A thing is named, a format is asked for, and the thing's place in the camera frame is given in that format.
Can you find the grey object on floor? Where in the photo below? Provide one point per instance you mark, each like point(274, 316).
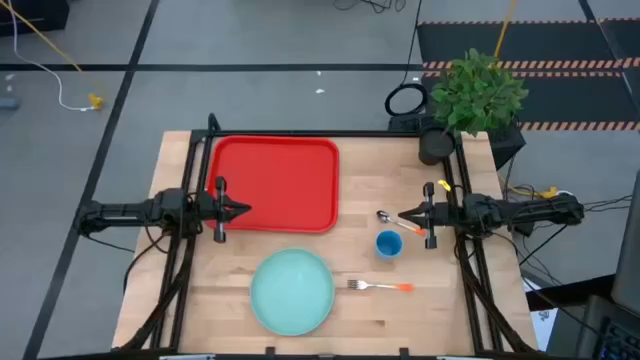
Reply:
point(7, 103)

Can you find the black keyboard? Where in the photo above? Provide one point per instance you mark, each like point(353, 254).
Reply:
point(620, 342)

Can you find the black plant pot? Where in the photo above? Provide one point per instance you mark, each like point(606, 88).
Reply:
point(436, 146)

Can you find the yellow tag on gripper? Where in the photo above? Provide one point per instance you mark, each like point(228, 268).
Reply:
point(444, 185)

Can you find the grey monitor edge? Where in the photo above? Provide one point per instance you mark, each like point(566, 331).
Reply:
point(629, 250)

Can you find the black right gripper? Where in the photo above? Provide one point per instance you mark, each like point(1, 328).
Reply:
point(431, 215)

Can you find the red plastic tray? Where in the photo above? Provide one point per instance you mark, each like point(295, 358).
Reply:
point(285, 180)

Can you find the green leafy plant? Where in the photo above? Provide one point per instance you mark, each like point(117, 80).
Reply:
point(477, 92)

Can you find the black hazard-striped floor mat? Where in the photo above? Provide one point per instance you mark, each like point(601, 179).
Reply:
point(565, 42)

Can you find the white paper sheet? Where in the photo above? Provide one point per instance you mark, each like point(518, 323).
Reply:
point(542, 325)

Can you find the black crate on floor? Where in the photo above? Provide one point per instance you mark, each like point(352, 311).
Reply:
point(30, 15)

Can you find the yellow connector by arm base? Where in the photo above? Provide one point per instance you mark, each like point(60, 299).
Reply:
point(550, 191)

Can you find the teal round plate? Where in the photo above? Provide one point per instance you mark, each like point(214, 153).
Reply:
point(292, 292)

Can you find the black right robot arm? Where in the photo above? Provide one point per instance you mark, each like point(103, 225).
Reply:
point(525, 210)

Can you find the black metal table frame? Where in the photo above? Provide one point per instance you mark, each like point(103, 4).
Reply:
point(350, 133)

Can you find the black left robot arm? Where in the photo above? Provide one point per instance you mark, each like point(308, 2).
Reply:
point(125, 211)

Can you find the small black power adapter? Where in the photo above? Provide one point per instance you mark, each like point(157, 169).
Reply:
point(525, 229)

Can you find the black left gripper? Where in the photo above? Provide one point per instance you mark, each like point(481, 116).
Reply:
point(220, 207)

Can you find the blue plastic cup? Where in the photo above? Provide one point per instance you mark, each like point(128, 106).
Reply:
point(389, 245)

